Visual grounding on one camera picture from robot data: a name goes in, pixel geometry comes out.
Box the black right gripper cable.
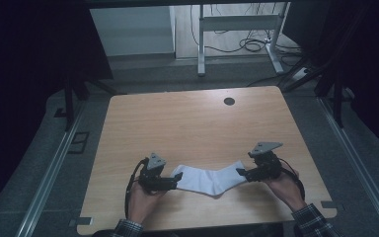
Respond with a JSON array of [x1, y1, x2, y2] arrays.
[[276, 157, 307, 201]]

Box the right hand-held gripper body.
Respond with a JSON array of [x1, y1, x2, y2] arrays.
[[247, 141, 284, 183]]

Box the person's left hand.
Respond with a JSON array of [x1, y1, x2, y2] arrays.
[[126, 182, 166, 225]]

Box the white panel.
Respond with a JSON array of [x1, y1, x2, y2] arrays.
[[89, 5, 176, 57]]

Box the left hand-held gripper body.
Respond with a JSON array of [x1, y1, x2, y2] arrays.
[[138, 152, 176, 195]]

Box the aluminium floor rail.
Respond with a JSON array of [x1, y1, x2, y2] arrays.
[[14, 100, 87, 237], [317, 97, 379, 237]]

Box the dark curtain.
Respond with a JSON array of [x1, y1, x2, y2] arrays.
[[0, 0, 114, 218], [282, 0, 379, 162]]

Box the white power strip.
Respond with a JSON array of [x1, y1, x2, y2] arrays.
[[290, 66, 312, 82]]

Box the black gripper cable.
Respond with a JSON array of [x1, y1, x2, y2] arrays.
[[123, 157, 150, 221], [276, 157, 307, 201]]

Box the black stand leg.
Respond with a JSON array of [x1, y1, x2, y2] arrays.
[[277, 55, 356, 129], [52, 75, 126, 132]]

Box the black floor socket frame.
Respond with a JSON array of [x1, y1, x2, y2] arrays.
[[66, 131, 91, 155]]

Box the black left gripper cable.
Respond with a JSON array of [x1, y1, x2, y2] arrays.
[[123, 157, 150, 221]]

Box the grey metal table bracket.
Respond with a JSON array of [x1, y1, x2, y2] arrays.
[[320, 200, 345, 212]]

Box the person's right hand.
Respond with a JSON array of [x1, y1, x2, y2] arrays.
[[264, 167, 308, 212]]

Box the white sock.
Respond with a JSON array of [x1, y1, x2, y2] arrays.
[[171, 160, 249, 198]]

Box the black floor cables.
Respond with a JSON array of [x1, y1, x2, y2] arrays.
[[189, 3, 305, 68]]

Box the white metal desk frame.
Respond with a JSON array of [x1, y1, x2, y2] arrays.
[[196, 2, 291, 78]]

